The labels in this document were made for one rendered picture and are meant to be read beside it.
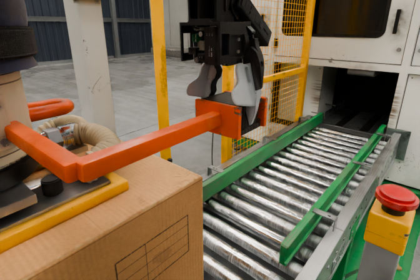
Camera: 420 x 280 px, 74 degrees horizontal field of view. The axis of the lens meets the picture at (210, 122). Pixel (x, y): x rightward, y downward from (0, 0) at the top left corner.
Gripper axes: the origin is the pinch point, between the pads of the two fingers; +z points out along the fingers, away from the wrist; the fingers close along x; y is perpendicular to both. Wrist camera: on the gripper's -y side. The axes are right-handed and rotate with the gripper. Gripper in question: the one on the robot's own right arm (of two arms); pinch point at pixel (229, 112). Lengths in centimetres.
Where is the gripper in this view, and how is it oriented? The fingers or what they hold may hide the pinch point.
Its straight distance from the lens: 45.3
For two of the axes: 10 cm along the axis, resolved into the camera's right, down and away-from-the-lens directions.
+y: -6.4, 2.6, -7.2
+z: 0.1, 9.4, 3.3
